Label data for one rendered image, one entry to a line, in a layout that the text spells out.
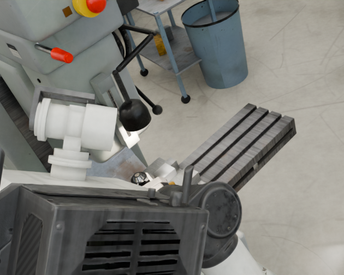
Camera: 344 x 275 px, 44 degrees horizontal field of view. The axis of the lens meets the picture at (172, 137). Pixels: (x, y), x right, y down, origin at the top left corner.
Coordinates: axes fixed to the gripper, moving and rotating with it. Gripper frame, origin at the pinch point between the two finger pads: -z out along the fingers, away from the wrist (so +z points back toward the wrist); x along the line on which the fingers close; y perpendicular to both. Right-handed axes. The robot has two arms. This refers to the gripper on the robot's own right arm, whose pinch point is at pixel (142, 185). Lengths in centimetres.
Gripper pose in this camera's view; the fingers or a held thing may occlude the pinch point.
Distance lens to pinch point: 120.5
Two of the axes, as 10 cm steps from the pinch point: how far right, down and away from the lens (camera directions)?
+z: 4.5, 4.5, -7.7
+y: 3.0, 7.4, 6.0
